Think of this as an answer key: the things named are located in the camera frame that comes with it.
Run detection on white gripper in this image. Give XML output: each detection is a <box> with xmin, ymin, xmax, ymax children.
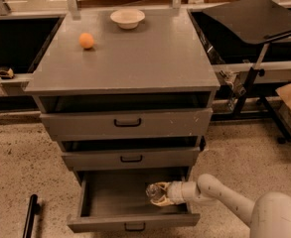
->
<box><xmin>149</xmin><ymin>181</ymin><xmax>185</xmax><ymax>207</ymax></box>

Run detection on orange fruit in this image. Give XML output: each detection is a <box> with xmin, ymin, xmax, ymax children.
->
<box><xmin>78</xmin><ymin>33</ymin><xmax>94</xmax><ymax>50</ymax></box>

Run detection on grey drawer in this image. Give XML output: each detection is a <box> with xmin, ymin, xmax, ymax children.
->
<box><xmin>62</xmin><ymin>147</ymin><xmax>200</xmax><ymax>171</ymax></box>
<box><xmin>41</xmin><ymin>108</ymin><xmax>213</xmax><ymax>142</ymax></box>
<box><xmin>68</xmin><ymin>167</ymin><xmax>200</xmax><ymax>233</ymax></box>

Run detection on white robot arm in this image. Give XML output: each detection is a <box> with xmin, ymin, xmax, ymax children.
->
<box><xmin>146</xmin><ymin>174</ymin><xmax>291</xmax><ymax>238</ymax></box>

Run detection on black stand table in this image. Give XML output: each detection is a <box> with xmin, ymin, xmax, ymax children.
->
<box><xmin>197</xmin><ymin>0</ymin><xmax>291</xmax><ymax>144</ymax></box>

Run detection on black bar on floor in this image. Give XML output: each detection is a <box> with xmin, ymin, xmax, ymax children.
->
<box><xmin>22</xmin><ymin>194</ymin><xmax>41</xmax><ymax>238</ymax></box>

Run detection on grey top drawer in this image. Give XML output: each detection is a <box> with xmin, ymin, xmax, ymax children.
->
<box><xmin>41</xmin><ymin>108</ymin><xmax>213</xmax><ymax>142</ymax></box>

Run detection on grey bottom drawer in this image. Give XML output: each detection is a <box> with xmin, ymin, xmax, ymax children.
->
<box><xmin>68</xmin><ymin>167</ymin><xmax>200</xmax><ymax>233</ymax></box>

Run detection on grey drawer cabinet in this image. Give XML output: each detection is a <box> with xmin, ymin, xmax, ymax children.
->
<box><xmin>24</xmin><ymin>8</ymin><xmax>220</xmax><ymax>183</ymax></box>

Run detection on clear plastic water bottle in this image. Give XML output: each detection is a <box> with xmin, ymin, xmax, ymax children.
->
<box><xmin>146</xmin><ymin>183</ymin><xmax>162</xmax><ymax>202</ymax></box>

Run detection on white bowl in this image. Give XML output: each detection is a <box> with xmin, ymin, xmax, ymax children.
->
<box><xmin>110</xmin><ymin>9</ymin><xmax>145</xmax><ymax>30</ymax></box>

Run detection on grey middle drawer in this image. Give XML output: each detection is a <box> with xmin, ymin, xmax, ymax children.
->
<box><xmin>62</xmin><ymin>147</ymin><xmax>200</xmax><ymax>171</ymax></box>

